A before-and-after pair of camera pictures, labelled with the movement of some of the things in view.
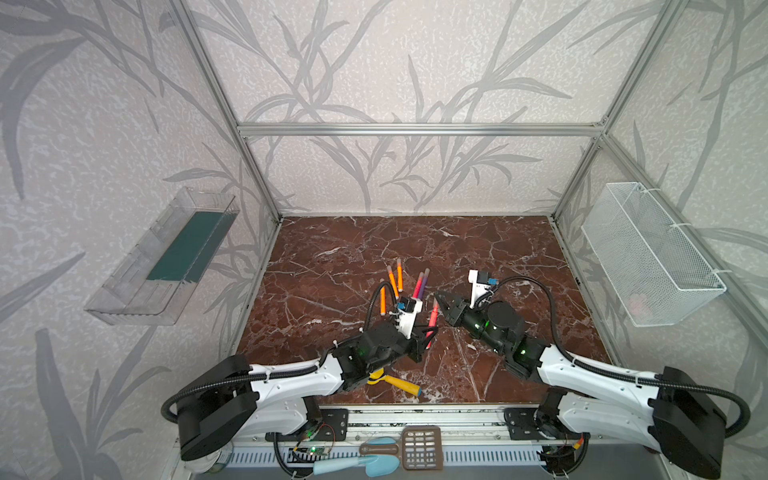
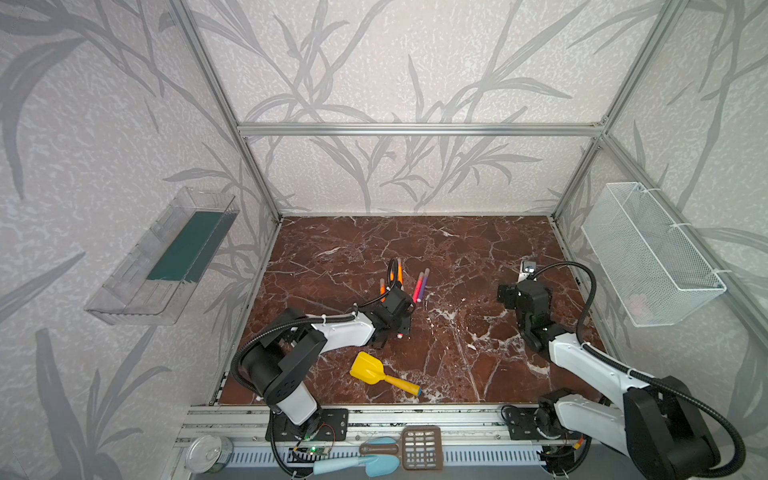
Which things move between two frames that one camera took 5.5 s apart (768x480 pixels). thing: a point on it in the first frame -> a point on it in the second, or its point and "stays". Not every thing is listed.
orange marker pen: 383,300 stays
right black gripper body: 460,312 -> 516,291
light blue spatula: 377,466 stays
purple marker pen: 424,282 stays
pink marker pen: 415,293 stays
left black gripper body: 414,344 -> 399,300
